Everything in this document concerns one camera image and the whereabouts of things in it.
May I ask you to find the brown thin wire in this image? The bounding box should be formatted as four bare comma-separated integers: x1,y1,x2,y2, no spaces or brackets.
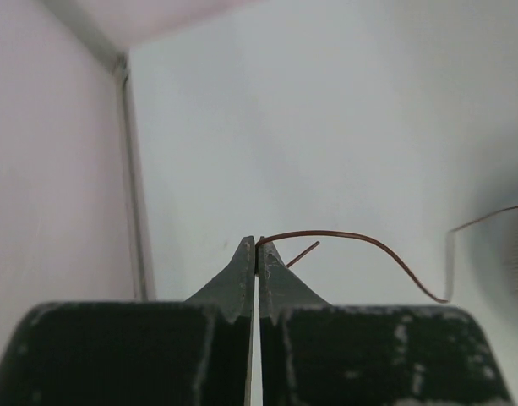
256,204,518,305

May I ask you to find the left aluminium corner post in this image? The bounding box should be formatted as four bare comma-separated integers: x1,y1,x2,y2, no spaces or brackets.
40,1,153,301

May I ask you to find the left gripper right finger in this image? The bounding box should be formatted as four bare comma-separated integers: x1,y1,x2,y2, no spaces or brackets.
257,237,514,405

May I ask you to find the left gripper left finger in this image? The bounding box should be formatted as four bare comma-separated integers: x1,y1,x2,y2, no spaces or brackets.
0,237,255,405

